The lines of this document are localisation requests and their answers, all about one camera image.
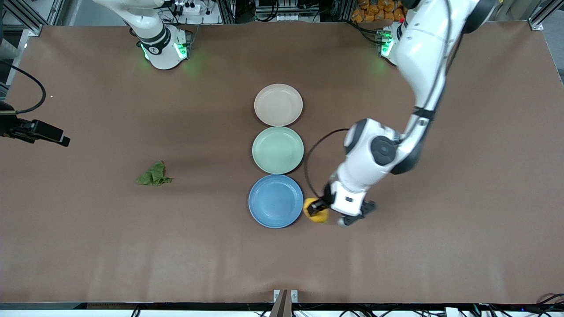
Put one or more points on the orange bagged items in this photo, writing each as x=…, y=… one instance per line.
x=374, y=11

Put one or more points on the green lettuce leaf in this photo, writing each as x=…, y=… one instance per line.
x=154, y=176

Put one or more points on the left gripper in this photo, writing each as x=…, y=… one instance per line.
x=327, y=194

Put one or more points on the green round plate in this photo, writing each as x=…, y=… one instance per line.
x=277, y=149

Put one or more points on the aluminium frame profile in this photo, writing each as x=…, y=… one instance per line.
x=544, y=15
x=24, y=17

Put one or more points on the beige round plate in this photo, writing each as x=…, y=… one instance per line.
x=278, y=105

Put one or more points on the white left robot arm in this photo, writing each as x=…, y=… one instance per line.
x=423, y=48

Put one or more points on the blue round plate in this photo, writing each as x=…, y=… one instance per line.
x=275, y=201

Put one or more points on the white power strip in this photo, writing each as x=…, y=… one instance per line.
x=191, y=8

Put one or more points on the metal table edge bracket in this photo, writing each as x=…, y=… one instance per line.
x=285, y=301

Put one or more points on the yellow lemon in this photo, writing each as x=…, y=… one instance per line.
x=317, y=219

